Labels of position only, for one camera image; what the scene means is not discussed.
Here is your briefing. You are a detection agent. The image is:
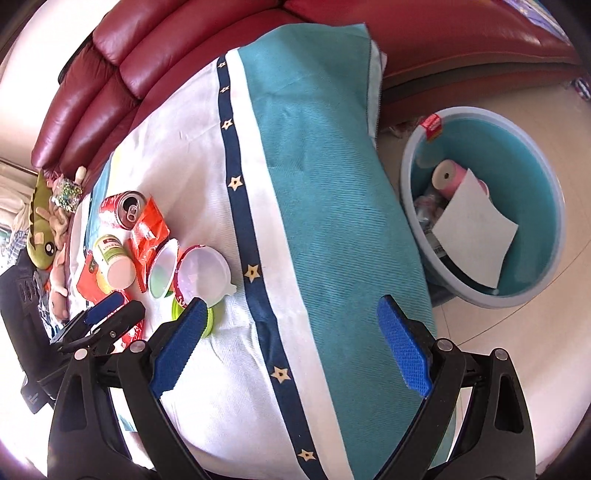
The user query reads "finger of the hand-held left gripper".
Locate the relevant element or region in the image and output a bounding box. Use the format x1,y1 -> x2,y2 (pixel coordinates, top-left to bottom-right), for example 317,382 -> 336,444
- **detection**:
91,300 -> 146,352
83,291 -> 126,326

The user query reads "clear plastic water bottle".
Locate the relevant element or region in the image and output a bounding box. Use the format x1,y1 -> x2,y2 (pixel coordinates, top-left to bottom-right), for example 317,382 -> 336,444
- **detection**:
422,224 -> 458,266

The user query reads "jar of colourful beads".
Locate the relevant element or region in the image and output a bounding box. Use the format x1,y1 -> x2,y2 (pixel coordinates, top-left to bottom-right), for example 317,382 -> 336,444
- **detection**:
51,178 -> 84,213

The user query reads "clear printed plastic bag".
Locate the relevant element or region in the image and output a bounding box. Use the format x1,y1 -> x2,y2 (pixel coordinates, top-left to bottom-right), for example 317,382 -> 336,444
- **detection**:
413,193 -> 446,227

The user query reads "white bottle green label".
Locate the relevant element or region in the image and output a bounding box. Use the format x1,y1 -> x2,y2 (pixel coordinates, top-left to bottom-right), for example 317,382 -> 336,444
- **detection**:
91,234 -> 137,289

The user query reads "pink paper cup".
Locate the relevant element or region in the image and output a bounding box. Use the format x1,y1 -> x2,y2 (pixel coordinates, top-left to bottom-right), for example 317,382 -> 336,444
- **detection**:
431,159 -> 490,195

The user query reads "green plush toy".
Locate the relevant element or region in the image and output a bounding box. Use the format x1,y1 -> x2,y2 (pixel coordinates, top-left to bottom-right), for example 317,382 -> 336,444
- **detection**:
25,168 -> 58,271

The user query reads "red drink can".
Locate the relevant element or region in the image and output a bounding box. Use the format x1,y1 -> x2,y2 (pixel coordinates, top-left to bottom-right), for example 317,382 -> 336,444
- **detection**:
98,191 -> 147,230

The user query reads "crumpled floor rag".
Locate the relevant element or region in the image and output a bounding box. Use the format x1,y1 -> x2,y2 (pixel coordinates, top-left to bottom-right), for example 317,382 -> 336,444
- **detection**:
388,121 -> 422,139

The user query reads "black bag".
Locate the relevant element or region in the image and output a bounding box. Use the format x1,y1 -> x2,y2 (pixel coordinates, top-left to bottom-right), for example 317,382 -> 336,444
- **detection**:
0,265 -> 63,414

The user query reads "pink rabbit plush toy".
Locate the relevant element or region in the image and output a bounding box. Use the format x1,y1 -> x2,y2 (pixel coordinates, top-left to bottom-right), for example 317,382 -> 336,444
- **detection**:
39,165 -> 88,241
48,244 -> 72,319

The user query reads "white paper towel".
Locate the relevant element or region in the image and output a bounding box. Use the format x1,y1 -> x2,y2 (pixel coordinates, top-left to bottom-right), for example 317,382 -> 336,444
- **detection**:
431,168 -> 520,289

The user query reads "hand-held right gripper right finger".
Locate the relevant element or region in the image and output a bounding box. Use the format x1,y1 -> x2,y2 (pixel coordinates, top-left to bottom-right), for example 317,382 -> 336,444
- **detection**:
376,295 -> 539,480

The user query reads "green plastic lid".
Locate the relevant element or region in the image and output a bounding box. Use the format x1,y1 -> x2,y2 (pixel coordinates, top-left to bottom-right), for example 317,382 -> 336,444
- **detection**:
172,295 -> 217,337

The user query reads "red yellow snack bag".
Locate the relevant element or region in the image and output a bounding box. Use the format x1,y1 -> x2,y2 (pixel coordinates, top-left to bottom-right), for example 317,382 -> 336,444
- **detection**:
76,254 -> 144,347

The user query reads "white red-rimmed plastic cup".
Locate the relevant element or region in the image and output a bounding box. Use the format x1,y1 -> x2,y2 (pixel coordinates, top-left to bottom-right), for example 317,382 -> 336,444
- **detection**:
148,237 -> 180,298

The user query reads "blue round bin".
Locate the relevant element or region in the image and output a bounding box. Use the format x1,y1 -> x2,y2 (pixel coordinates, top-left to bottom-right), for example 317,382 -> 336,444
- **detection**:
399,106 -> 566,309

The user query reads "teal printed blanket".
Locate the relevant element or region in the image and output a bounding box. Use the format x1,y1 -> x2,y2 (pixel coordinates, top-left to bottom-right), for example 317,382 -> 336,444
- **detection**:
69,21 -> 458,480

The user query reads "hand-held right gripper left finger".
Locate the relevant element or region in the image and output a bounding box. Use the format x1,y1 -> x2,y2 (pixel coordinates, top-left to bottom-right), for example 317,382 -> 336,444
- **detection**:
46,298 -> 208,480

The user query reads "dark red leather sofa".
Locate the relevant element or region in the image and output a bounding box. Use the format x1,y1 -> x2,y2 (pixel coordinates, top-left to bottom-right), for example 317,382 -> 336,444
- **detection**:
32,0 -> 583,185

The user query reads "orange snack packet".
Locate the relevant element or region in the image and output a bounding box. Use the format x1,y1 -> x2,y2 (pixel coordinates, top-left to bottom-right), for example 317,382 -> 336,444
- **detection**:
128,194 -> 171,291

